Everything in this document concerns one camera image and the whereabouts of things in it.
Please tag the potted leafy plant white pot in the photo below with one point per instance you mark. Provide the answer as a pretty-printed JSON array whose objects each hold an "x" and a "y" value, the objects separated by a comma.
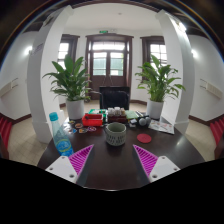
[
  {"x": 75, "y": 108},
  {"x": 155, "y": 108}
]

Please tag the red carpeted staircase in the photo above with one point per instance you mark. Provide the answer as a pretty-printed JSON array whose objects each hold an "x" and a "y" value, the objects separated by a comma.
[
  {"x": 218, "y": 130},
  {"x": 4, "y": 131}
]

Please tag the dark tray of small jars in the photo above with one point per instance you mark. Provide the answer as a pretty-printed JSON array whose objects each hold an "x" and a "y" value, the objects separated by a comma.
[{"x": 116, "y": 116}]

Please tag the black office chair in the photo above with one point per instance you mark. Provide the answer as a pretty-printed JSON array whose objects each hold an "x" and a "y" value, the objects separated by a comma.
[{"x": 114, "y": 97}]

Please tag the brown wooden double door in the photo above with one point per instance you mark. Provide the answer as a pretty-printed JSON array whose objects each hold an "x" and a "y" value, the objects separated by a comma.
[{"x": 108, "y": 80}]

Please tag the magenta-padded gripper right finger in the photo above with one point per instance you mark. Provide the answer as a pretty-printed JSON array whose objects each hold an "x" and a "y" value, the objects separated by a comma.
[{"x": 161, "y": 167}]

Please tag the grey patterned ceramic mug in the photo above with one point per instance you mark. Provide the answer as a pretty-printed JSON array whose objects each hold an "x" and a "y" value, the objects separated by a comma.
[{"x": 115, "y": 135}]

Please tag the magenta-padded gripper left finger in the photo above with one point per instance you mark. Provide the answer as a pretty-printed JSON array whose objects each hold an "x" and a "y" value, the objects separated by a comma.
[{"x": 63, "y": 166}]

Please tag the flat round red coaster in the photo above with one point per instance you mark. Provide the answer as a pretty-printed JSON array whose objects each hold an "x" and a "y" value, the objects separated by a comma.
[{"x": 144, "y": 138}]

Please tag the light green folded cloth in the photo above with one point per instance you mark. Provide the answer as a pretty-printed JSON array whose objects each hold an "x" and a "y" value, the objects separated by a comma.
[{"x": 131, "y": 114}]

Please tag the white printed paper leaflet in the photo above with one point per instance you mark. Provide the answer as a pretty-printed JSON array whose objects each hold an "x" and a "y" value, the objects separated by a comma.
[{"x": 161, "y": 127}]

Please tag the green flat box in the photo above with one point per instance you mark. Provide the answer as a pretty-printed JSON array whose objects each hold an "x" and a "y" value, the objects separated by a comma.
[{"x": 98, "y": 111}]

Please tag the round pink printed sticker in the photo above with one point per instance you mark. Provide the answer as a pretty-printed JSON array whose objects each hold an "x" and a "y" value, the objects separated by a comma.
[{"x": 92, "y": 128}]

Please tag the brown framed window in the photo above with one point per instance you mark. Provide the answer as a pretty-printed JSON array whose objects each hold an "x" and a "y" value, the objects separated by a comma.
[
  {"x": 158, "y": 51},
  {"x": 62, "y": 51}
]

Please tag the clear blue-capped water bottle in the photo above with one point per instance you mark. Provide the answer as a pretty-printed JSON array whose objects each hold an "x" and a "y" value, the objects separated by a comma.
[{"x": 61, "y": 140}]

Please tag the round blue printed sticker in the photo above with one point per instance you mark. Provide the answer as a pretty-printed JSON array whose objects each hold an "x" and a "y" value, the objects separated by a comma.
[{"x": 74, "y": 131}]

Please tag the green exit sign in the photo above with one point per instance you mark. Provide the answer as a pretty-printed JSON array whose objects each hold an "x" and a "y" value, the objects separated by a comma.
[{"x": 103, "y": 32}]

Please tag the red plastic box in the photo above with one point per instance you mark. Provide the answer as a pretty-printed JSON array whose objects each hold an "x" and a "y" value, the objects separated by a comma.
[{"x": 92, "y": 120}]

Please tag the round orange printed sticker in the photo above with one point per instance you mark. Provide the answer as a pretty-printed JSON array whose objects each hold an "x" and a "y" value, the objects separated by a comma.
[
  {"x": 78, "y": 125},
  {"x": 82, "y": 130}
]

